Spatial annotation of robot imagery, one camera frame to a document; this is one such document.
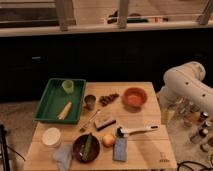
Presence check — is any blue cloth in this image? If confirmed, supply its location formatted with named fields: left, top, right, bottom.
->
left=53, top=144, right=72, bottom=171

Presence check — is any metal fork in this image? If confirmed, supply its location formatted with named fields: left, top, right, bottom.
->
left=79, top=109, right=101, bottom=132

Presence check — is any orange bowl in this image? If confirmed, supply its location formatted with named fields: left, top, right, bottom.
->
left=122, top=87, right=147, bottom=107

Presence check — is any blue sponge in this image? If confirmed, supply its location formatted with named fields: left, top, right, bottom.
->
left=113, top=138, right=127, bottom=162

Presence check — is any white paper cup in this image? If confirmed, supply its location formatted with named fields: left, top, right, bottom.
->
left=42, top=127, right=61, bottom=148

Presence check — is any green plastic cup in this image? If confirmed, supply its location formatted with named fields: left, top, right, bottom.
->
left=62, top=80, right=74, bottom=94

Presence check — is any green plastic tray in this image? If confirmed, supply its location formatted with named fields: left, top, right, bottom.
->
left=34, top=78, right=86, bottom=124

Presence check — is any wooden block brush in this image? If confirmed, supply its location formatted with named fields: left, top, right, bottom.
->
left=94, top=116, right=116, bottom=131

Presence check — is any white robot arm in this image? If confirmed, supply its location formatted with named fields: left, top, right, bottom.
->
left=158, top=61, right=213, bottom=115

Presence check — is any dark brown plate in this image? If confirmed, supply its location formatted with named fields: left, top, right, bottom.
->
left=73, top=134, right=100, bottom=163

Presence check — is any apple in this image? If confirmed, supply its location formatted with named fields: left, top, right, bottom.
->
left=102, top=134, right=116, bottom=147

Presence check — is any green cucumber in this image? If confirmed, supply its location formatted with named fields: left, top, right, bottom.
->
left=82, top=133, right=92, bottom=162

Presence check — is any small metal cup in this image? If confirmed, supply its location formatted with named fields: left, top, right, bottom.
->
left=84, top=94, right=96, bottom=110

